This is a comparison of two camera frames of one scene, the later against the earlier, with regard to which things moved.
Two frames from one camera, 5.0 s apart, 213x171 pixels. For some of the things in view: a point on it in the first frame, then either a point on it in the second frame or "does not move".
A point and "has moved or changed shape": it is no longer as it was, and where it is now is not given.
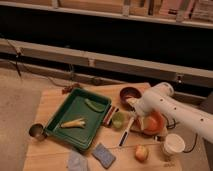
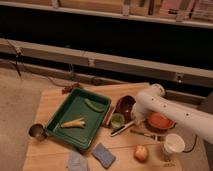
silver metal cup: [37, 131] does not move
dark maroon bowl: [126, 92] → [124, 105]
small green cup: [117, 119] does not move
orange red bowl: [152, 123] has moved or changed shape
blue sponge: [103, 155] does not move
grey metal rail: [107, 61] does not move
